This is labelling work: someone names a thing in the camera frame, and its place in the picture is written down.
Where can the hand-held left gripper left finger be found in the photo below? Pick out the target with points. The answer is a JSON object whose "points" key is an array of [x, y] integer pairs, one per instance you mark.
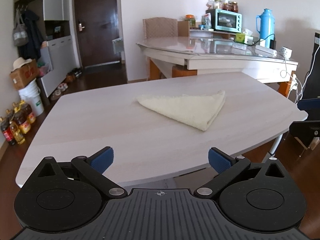
{"points": [[102, 158]]}

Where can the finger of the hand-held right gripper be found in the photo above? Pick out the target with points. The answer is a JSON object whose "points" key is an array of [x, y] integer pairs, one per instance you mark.
{"points": [[310, 104], [303, 130]]}

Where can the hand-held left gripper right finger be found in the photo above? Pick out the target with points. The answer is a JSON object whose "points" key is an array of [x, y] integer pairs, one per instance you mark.
{"points": [[220, 161]]}

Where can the cream terry towel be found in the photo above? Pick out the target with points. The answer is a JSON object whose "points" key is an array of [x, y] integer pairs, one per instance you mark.
{"points": [[185, 107]]}

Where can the black standing panel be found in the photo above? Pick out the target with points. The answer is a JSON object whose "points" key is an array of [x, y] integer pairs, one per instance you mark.
{"points": [[315, 67]]}

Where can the white dotted mug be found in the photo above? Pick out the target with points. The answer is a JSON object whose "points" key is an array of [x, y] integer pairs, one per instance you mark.
{"points": [[286, 52]]}

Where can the white power strip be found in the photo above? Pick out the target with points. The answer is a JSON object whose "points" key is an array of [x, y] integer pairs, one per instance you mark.
{"points": [[265, 50]]}

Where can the black power adapter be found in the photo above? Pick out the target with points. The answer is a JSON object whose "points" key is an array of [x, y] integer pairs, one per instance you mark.
{"points": [[273, 44]]}

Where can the row of shoes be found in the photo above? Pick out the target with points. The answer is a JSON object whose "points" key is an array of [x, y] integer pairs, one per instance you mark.
{"points": [[62, 87]]}

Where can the blue thermos flask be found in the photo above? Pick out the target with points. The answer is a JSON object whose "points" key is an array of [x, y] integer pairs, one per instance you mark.
{"points": [[266, 27]]}

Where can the cluster of cooking oil bottles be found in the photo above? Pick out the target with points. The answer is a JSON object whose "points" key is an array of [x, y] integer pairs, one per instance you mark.
{"points": [[17, 130]]}

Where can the white plastic bucket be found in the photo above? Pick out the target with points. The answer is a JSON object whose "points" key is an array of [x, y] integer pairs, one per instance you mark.
{"points": [[32, 100]]}

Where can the orange wooden stool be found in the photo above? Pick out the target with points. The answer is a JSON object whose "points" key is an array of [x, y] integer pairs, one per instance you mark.
{"points": [[183, 72]]}

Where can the green tissue box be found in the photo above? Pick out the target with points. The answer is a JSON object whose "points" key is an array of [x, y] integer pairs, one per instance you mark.
{"points": [[240, 38]]}

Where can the white glass-topped dining table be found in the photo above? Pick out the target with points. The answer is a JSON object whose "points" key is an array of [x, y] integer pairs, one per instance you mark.
{"points": [[212, 63]]}

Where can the colourful clothes pile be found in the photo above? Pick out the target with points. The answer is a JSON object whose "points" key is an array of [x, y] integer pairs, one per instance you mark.
{"points": [[44, 67]]}

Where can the red printed cardboard box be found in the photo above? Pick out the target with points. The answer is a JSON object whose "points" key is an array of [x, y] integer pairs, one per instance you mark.
{"points": [[25, 76]]}

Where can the teal toaster oven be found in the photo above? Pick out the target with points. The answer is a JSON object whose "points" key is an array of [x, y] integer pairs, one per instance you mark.
{"points": [[225, 20]]}

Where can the red-filled glass jar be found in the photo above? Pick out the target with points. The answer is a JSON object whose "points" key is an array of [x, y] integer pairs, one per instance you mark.
{"points": [[226, 6], [234, 7]]}

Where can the straw hat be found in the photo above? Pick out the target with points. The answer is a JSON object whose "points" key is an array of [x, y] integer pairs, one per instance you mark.
{"points": [[20, 63]]}

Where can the blue white snack bag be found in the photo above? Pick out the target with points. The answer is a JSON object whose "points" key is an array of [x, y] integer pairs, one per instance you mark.
{"points": [[206, 22]]}

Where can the dark brown door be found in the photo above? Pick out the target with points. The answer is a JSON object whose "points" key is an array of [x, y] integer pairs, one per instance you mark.
{"points": [[97, 25]]}

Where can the silver door lock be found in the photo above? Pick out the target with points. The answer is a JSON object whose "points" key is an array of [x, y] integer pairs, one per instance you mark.
{"points": [[81, 26]]}

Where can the pale-filled glass jar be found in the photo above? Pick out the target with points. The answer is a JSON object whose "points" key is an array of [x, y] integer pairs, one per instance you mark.
{"points": [[217, 4]]}

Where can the dark hanging coat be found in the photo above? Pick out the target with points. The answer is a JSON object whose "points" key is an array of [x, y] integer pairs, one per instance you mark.
{"points": [[33, 37]]}

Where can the orange-lidded pickle jar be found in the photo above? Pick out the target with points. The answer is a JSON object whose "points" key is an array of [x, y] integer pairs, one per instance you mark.
{"points": [[190, 21]]}

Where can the beige quilted chair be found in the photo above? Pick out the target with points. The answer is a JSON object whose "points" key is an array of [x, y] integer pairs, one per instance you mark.
{"points": [[160, 27]]}

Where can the grey hanging handbag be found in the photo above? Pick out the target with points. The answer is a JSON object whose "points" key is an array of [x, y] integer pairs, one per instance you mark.
{"points": [[20, 36]]}

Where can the grey hallway cabinet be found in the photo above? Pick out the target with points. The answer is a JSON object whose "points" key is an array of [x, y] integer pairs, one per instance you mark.
{"points": [[53, 5]]}

